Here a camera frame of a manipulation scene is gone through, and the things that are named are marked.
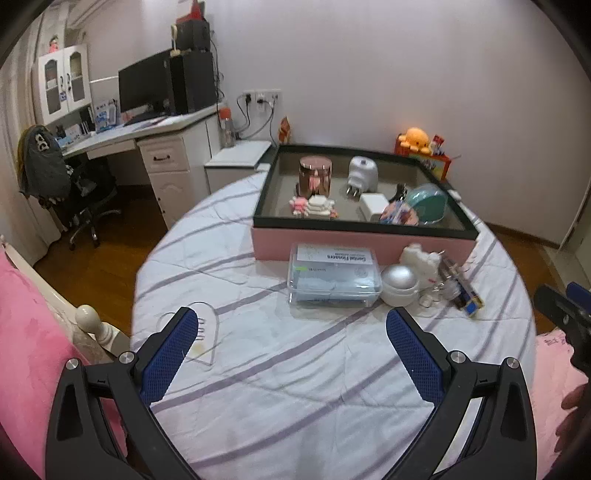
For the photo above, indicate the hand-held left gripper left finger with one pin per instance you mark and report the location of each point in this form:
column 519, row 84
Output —
column 168, row 355

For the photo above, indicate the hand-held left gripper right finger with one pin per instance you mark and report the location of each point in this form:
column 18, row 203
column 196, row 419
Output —
column 413, row 355

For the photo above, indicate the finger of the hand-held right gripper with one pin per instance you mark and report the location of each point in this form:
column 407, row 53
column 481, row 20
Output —
column 561, row 309
column 581, row 294

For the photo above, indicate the pink box with black rim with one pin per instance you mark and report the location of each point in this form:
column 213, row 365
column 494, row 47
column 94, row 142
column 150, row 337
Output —
column 360, row 247

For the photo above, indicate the colourful block figure toy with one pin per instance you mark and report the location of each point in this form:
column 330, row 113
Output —
column 399, row 214

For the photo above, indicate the teal round case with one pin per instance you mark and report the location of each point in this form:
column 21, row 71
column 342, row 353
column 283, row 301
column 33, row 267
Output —
column 429, row 205

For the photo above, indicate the white square charger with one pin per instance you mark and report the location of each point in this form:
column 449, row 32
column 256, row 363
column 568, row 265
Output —
column 374, row 205

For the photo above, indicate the black hair claw clip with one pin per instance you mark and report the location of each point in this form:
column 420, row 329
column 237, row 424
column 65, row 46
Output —
column 399, row 193

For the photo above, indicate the small white layered toy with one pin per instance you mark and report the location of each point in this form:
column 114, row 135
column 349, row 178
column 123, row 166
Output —
column 321, row 206

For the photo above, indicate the white rounded plug adapter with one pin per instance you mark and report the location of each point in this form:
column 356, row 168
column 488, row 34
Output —
column 364, row 175

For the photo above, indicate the small pink toy figure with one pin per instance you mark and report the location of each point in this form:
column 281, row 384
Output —
column 298, row 206

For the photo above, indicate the rose gold metal cup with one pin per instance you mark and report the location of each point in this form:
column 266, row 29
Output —
column 315, row 177

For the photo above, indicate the person's right hand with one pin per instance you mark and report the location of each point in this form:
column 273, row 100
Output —
column 575, row 401

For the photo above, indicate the pink quilt with print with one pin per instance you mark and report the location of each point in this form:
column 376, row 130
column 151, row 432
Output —
column 551, row 360

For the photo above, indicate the silver round jar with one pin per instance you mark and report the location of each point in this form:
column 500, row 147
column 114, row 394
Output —
column 400, row 284

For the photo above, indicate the dark slim tube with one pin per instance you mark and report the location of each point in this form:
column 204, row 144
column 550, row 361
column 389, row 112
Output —
column 468, row 300

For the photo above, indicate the small clear glass bottle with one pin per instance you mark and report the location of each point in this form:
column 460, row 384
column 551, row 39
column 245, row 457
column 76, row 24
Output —
column 445, row 277

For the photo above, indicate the white cat figurine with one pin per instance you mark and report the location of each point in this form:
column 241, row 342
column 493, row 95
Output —
column 418, row 261

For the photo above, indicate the clear plastic floss box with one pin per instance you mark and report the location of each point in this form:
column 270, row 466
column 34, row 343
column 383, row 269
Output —
column 332, row 277

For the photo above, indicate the black office chair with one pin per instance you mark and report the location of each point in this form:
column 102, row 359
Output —
column 87, row 198

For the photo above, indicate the red printed storage box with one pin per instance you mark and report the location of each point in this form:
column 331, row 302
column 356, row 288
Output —
column 438, row 166

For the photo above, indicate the white desk with drawers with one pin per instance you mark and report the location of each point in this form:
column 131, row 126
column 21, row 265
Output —
column 171, row 166

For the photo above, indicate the cream curtain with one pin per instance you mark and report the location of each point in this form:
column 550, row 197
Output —
column 18, row 217

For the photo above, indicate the small red white figurine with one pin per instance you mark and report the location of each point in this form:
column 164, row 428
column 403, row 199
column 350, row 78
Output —
column 437, row 144

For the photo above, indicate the black and white low cabinet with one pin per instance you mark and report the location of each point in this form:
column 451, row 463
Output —
column 235, row 157

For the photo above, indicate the orange octopus plush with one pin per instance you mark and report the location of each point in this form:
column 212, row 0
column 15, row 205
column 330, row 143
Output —
column 415, row 140

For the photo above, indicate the grey hooded jacket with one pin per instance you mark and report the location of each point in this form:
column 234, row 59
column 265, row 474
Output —
column 41, row 161

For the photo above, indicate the water bottle with orange cap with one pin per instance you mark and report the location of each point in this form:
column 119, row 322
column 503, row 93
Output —
column 226, row 129

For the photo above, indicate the blue white carton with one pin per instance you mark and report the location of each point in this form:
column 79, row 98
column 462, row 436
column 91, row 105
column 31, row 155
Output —
column 105, row 115

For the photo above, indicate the small red packet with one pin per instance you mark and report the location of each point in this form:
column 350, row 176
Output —
column 285, row 131

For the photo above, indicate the black computer tower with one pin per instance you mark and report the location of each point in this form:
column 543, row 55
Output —
column 194, row 83

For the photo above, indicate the black computer monitor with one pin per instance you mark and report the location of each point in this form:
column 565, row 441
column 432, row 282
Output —
column 143, row 83

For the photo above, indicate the white glass door cabinet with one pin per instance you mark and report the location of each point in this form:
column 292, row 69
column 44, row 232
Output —
column 64, row 85

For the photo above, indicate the black speaker box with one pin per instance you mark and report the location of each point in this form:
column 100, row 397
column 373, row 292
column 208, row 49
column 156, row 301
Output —
column 194, row 36

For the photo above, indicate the small doll in pink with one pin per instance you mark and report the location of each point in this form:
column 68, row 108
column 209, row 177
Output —
column 54, row 45

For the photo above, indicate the white bed post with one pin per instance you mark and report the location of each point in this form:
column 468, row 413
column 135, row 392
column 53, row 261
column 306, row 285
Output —
column 97, row 325

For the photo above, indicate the white wall outlet strip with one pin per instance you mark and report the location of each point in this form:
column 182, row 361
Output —
column 261, row 95

